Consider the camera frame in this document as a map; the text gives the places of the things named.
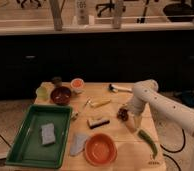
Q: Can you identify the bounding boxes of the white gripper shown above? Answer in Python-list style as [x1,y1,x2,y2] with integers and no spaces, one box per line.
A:
[124,98,145,133]

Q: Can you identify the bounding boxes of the green plastic tray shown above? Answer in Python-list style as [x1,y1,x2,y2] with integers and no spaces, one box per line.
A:
[6,105,72,169]

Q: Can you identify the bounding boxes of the dark red grape bunch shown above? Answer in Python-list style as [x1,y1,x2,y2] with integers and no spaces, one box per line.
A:
[117,107,129,121]

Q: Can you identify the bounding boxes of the light green cup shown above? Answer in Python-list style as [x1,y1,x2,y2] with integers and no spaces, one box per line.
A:
[36,86,49,101]

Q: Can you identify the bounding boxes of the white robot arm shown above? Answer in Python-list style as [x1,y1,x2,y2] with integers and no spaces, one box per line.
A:
[127,79,194,171]

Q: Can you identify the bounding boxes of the orange-red bowl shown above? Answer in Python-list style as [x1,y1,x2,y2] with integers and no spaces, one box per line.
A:
[84,133,117,166]

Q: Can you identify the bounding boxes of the dark maroon bowl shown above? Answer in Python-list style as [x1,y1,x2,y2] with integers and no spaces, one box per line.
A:
[50,86,72,106]

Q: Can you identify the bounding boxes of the dark small cup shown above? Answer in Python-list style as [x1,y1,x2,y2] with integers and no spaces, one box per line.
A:
[51,77,62,87]

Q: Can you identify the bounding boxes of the wooden post left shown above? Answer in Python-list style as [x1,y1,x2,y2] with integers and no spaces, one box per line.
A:
[49,0,63,31]

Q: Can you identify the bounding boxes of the white cup orange inside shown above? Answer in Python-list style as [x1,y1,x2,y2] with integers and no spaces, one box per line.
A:
[70,78,85,94]

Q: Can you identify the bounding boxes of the wooden post right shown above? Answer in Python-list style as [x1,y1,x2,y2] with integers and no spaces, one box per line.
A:
[112,0,123,29]

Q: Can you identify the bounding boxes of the wooden post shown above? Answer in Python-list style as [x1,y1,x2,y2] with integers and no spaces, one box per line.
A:
[49,0,63,31]
[112,0,123,29]

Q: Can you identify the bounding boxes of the black power cable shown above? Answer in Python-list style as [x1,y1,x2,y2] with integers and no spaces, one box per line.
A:
[159,128,187,171]

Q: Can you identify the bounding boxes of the grey-blue sponge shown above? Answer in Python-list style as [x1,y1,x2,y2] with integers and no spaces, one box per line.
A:
[41,123,56,145]

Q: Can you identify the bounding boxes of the grey folded cloth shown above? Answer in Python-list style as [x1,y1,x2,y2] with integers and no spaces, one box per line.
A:
[69,132,89,156]

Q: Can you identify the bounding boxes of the white remote-like box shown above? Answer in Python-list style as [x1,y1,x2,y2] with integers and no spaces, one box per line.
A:
[76,0,89,25]

